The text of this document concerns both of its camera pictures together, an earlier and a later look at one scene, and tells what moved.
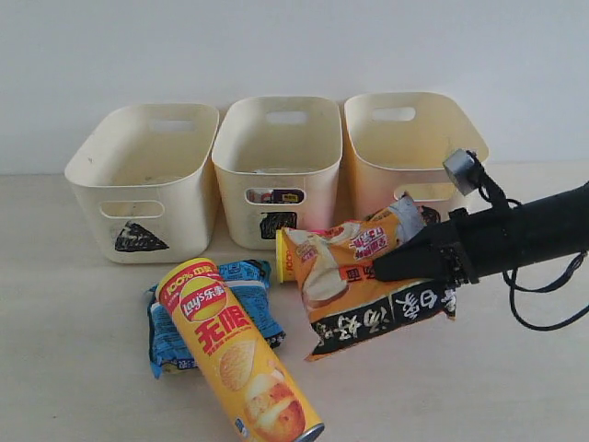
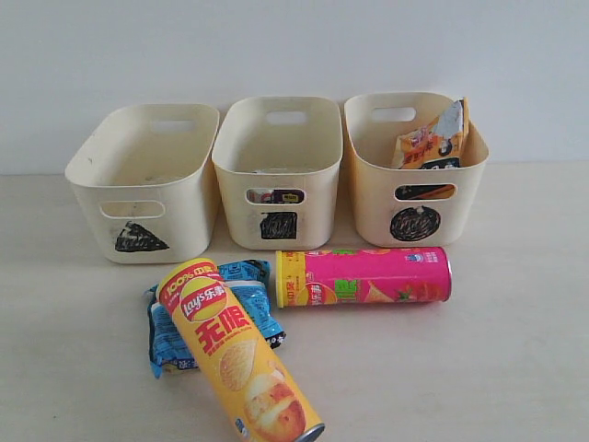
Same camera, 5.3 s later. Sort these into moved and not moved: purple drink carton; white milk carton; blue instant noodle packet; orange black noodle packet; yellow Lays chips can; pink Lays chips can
Moved: pink Lays chips can; orange black noodle packet
Not moved: blue instant noodle packet; yellow Lays chips can; purple drink carton; white milk carton
